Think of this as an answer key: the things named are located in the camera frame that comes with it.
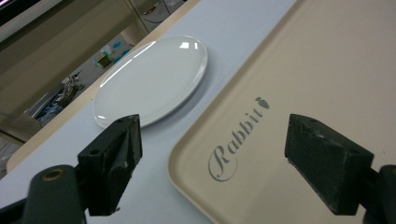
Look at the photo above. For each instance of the green and yellow small box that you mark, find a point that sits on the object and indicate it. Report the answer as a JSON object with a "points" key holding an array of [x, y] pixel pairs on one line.
{"points": [[103, 59]]}

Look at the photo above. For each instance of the blue plastic items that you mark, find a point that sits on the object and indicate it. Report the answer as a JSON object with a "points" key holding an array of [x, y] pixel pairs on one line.
{"points": [[120, 51]]}

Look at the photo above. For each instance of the white oval plate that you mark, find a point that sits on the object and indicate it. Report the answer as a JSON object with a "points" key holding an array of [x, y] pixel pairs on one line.
{"points": [[155, 81]]}

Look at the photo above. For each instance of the beige plastic tray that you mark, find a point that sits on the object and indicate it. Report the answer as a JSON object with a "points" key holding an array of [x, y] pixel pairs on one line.
{"points": [[295, 102]]}

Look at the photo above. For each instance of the silver crumpled foil packaging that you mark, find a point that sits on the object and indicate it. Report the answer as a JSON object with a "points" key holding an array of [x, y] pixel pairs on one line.
{"points": [[72, 87]]}

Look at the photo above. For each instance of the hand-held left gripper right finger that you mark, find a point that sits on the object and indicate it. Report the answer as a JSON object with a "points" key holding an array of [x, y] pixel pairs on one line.
{"points": [[327, 161]]}

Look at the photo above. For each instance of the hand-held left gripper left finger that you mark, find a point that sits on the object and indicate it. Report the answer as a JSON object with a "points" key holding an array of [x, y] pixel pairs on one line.
{"points": [[109, 165]]}

